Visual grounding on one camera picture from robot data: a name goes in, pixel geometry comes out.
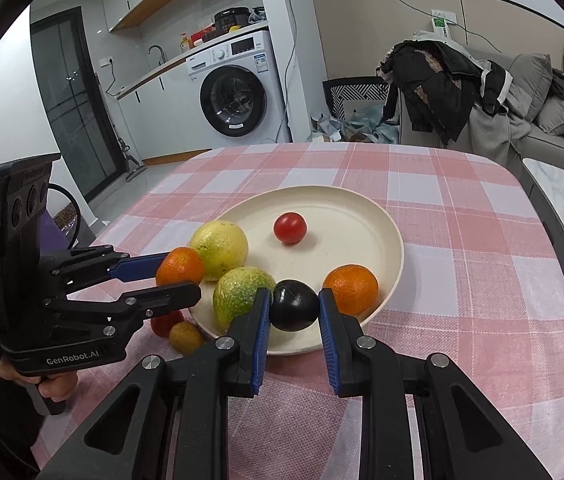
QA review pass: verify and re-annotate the dark glass door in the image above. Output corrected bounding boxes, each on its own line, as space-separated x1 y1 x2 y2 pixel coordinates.
29 7 118 201

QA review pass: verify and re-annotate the red cherry tomato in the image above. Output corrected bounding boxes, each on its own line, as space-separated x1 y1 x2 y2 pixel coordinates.
273 212 308 245
150 310 185 338

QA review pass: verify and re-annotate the cream round plate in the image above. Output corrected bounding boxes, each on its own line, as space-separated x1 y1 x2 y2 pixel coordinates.
182 185 405 356

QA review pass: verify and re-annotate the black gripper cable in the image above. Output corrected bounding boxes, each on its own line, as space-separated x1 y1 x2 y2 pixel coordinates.
47 183 83 248

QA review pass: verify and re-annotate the large grey pillow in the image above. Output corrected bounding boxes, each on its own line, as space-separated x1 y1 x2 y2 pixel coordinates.
507 54 554 121

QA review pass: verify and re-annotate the pink checked tablecloth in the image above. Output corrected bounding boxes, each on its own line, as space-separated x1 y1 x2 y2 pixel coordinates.
29 141 564 480

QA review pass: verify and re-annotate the brown longan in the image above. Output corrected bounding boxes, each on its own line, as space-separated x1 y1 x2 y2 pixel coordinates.
169 321 206 354

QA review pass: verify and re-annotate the white marble coffee table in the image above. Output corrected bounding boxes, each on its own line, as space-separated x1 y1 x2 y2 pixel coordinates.
522 157 564 271

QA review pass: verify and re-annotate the floor mop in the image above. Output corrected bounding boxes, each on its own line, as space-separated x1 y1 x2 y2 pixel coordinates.
119 139 147 182

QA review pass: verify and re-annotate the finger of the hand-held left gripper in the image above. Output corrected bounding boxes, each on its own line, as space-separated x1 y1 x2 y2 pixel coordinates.
37 245 165 293
42 281 203 333

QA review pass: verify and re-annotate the dark clothes pile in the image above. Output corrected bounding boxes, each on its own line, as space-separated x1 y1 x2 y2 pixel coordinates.
377 37 513 143

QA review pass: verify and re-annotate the black wall cable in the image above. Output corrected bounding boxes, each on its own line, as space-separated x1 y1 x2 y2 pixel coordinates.
277 0 505 141

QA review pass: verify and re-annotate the green yellow passion fruit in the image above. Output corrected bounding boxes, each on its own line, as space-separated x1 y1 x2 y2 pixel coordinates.
212 266 277 328

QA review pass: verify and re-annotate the person's left hand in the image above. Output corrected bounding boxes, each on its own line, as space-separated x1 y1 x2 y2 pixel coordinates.
0 360 80 403

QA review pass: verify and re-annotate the dark purple plum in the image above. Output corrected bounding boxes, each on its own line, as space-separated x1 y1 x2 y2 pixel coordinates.
269 279 320 332

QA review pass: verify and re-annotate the black patterned basket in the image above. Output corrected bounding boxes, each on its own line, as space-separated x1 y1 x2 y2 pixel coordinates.
323 76 393 121

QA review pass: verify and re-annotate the black pressure cooker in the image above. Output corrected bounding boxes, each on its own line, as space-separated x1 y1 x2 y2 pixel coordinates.
213 7 250 33

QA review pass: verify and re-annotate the grey garment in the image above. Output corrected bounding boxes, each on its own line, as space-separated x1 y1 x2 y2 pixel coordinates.
469 105 530 166

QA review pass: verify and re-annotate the white kitchen counter cabinet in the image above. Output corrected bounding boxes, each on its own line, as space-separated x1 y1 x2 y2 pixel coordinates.
117 55 213 161

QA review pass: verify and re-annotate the yellow lemon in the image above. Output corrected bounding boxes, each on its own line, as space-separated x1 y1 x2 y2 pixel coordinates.
189 220 250 282

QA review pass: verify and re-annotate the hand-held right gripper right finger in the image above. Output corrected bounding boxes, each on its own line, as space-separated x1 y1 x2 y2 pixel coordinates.
318 287 555 480

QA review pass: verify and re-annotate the grey sofa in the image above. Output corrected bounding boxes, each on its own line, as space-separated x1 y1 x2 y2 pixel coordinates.
467 45 564 186

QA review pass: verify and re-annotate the orange mandarin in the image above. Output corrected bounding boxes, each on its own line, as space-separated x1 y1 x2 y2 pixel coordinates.
322 264 379 317
156 246 206 288

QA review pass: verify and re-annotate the white washing machine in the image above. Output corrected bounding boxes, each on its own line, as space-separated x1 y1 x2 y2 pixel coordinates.
185 30 293 148

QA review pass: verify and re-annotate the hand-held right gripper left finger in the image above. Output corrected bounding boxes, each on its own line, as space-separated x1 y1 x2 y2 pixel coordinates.
34 287 273 480

